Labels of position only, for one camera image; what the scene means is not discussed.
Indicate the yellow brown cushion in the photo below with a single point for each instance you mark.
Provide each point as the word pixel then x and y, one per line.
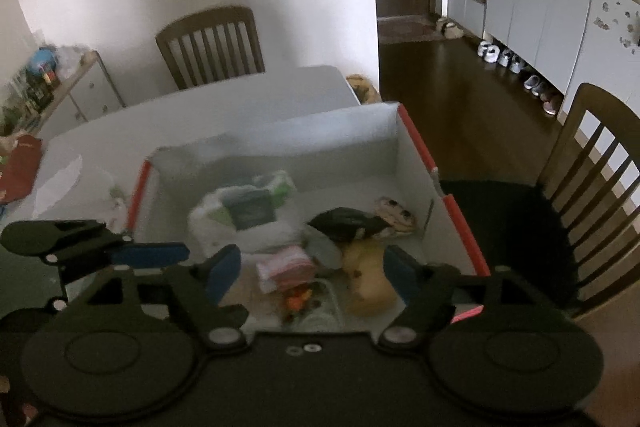
pixel 364 88

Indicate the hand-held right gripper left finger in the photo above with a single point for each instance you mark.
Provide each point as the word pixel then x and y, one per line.
pixel 223 274

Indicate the door mat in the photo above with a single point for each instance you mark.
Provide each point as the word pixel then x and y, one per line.
pixel 407 29

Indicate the yellow plush toy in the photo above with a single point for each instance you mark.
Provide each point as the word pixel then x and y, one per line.
pixel 367 277

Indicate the wooden chair with black cushion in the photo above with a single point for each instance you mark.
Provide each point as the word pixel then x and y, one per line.
pixel 590 187

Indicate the white cardboard box red edges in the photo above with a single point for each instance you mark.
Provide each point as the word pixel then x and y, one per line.
pixel 350 142

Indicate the low white drawer cabinet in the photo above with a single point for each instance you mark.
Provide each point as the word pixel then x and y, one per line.
pixel 87 92

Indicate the white drawer cabinet with clutter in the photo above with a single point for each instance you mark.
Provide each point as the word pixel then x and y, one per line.
pixel 40 79

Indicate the wooden slat-back chair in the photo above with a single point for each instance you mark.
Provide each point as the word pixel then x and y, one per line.
pixel 210 47

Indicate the white green tissue pack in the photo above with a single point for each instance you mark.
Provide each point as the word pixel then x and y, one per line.
pixel 240 212

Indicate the pair of light slippers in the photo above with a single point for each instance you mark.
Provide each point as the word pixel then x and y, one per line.
pixel 450 28

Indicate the black pouch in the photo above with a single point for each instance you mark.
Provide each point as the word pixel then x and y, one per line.
pixel 350 222

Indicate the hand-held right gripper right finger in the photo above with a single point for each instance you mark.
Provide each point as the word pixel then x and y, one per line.
pixel 402 276

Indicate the crumpled white plastic wrap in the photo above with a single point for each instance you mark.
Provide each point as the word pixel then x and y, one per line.
pixel 115 202

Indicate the small orange object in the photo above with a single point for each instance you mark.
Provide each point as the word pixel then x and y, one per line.
pixel 297 299

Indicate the patterned beige pouch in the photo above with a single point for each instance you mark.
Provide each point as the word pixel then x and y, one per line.
pixel 397 214

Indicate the white tall cabinets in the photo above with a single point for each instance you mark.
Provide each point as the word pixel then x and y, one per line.
pixel 540 7

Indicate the row of shoes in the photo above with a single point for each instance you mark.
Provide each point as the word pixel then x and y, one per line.
pixel 520 74

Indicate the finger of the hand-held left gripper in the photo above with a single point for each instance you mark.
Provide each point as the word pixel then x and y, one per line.
pixel 90 231
pixel 150 253

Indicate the white paper sheet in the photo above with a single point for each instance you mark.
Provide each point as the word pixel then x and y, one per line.
pixel 60 184

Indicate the pink packet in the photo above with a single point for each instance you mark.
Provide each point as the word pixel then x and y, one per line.
pixel 285 267

